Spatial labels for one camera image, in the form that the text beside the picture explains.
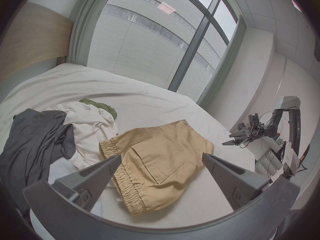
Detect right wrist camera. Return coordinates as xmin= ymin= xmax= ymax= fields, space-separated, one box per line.
xmin=246 ymin=113 xmax=260 ymax=129

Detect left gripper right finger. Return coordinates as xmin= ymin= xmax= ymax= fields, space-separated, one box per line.
xmin=201 ymin=153 xmax=270 ymax=212

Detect window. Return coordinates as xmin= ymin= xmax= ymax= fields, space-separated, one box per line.
xmin=86 ymin=0 xmax=239 ymax=102

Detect pale blue garment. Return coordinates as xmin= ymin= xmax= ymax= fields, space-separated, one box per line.
xmin=29 ymin=156 xmax=107 ymax=236

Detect grey-green curtain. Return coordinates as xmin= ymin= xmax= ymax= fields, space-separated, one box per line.
xmin=64 ymin=0 xmax=120 ymax=67

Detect bed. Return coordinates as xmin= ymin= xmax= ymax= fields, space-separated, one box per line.
xmin=0 ymin=3 xmax=257 ymax=237

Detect olive green garment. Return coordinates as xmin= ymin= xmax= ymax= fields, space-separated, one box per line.
xmin=79 ymin=98 xmax=118 ymax=121

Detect tan shorts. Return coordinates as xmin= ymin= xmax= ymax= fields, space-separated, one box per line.
xmin=99 ymin=119 xmax=215 ymax=217

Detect white garment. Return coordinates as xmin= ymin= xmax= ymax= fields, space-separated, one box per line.
xmin=45 ymin=101 xmax=120 ymax=172

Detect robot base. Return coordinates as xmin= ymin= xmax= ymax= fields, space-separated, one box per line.
xmin=255 ymin=134 xmax=302 ymax=182

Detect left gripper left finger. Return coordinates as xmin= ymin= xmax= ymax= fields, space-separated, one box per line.
xmin=53 ymin=154 xmax=122 ymax=211

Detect black garment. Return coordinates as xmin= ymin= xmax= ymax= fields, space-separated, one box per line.
xmin=0 ymin=108 xmax=76 ymax=211

